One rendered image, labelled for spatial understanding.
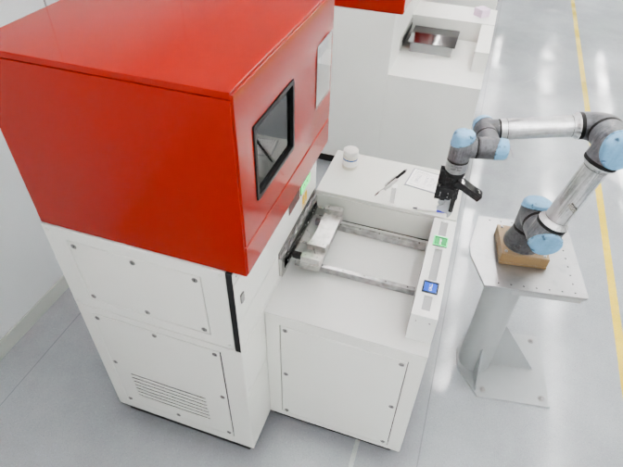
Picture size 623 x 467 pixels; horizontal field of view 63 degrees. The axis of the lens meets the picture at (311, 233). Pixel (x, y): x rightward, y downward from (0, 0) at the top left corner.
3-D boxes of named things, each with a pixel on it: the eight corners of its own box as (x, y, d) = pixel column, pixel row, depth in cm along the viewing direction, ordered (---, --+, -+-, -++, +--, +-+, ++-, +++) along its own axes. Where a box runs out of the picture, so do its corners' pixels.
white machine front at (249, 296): (235, 351, 180) (224, 273, 153) (310, 212, 238) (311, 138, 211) (243, 353, 179) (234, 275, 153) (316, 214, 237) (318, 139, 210)
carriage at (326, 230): (299, 267, 207) (299, 262, 205) (326, 213, 233) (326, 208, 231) (318, 272, 205) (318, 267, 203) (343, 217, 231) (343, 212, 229)
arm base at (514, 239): (532, 232, 223) (540, 214, 216) (545, 255, 212) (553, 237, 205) (498, 231, 222) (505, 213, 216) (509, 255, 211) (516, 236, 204)
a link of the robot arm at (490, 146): (506, 128, 176) (474, 126, 177) (513, 145, 168) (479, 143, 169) (500, 148, 182) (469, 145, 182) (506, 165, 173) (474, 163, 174)
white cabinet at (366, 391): (271, 419, 249) (263, 312, 194) (329, 281, 317) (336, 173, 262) (400, 462, 234) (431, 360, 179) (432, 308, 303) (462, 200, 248)
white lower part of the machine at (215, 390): (122, 410, 250) (73, 302, 195) (201, 292, 308) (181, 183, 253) (255, 458, 234) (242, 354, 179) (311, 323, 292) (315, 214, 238)
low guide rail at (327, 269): (294, 265, 212) (294, 259, 210) (296, 261, 214) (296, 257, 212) (413, 296, 201) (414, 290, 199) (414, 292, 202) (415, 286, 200)
